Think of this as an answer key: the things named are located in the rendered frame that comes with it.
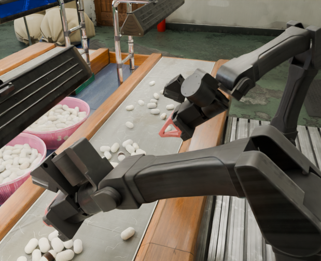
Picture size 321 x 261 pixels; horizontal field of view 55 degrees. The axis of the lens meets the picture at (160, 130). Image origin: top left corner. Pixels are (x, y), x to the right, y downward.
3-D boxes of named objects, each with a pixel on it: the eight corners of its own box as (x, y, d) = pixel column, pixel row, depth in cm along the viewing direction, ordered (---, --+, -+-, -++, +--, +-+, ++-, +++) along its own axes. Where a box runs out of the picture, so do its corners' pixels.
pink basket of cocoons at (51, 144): (104, 122, 125) (101, 101, 119) (70, 160, 103) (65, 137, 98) (47, 113, 131) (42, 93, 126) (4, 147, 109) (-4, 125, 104)
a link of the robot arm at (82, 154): (37, 170, 51) (71, 145, 43) (72, 143, 57) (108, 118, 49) (81, 222, 52) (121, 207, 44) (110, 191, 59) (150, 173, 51)
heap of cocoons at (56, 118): (98, 121, 123) (97, 107, 120) (68, 155, 104) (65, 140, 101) (47, 113, 129) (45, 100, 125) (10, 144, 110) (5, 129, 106)
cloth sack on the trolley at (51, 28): (99, 36, 402) (96, 5, 382) (72, 53, 342) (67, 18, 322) (60, 33, 413) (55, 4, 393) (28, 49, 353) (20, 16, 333)
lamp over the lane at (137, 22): (184, 3, 149) (185, -13, 145) (142, 37, 99) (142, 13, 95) (168, 2, 151) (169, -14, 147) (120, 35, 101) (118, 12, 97)
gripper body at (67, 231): (39, 219, 54) (62, 206, 50) (69, 182, 62) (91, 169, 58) (65, 243, 56) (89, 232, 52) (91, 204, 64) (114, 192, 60)
